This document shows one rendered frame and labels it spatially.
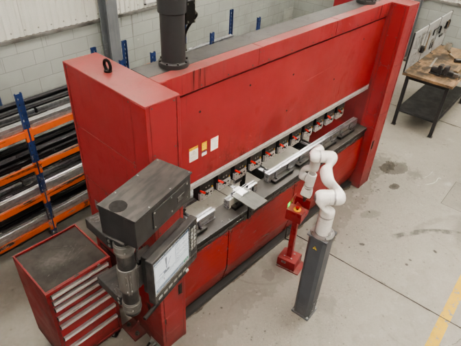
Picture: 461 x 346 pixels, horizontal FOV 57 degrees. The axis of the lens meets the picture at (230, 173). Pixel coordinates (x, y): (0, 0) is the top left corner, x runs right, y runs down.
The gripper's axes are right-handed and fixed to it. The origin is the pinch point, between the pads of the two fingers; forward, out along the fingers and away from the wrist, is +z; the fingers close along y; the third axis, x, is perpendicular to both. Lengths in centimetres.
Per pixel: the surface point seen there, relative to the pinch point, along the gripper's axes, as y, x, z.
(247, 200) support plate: -36, -49, -13
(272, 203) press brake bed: -26.4, -8.9, 14.7
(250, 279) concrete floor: -17, -47, 86
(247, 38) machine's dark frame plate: -73, -22, -139
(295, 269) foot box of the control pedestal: 15, -10, 82
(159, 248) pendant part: -29, -178, -75
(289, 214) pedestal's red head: -6.1, -15.0, 12.1
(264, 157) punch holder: -43, -13, -35
